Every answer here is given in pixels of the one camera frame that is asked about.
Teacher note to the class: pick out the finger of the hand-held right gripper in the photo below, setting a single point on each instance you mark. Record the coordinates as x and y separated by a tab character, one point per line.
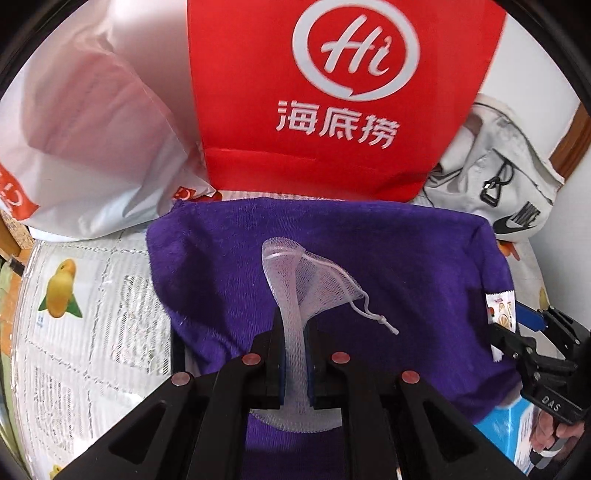
510	344
565	330

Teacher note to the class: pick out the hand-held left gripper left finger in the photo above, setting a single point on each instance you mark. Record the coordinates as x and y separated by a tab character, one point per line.
277	369

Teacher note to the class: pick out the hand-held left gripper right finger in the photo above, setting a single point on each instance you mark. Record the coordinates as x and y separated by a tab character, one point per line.
312	369

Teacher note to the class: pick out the fruit print sachet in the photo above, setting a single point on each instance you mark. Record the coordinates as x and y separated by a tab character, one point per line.
501	308

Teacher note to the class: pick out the white mesh net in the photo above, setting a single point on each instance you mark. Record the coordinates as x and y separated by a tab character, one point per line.
318	281

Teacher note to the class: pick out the person's right hand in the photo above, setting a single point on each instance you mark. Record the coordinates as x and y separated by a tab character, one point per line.
547	434

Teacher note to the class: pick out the blue tissue pack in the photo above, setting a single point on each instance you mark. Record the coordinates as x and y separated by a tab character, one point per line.
508	429

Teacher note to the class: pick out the purple towel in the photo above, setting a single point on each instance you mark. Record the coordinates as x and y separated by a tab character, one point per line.
221	258

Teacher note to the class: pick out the grey sling bag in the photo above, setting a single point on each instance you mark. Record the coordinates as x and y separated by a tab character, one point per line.
494	152

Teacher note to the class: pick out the red paper bag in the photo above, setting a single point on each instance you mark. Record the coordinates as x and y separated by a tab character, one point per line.
258	157

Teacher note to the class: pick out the wooden board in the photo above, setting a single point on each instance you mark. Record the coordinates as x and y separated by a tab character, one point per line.
11	230

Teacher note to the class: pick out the white plastic bag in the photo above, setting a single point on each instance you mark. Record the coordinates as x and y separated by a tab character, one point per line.
92	129

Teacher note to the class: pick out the brown wooden frame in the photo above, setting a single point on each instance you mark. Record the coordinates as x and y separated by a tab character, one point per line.
572	138

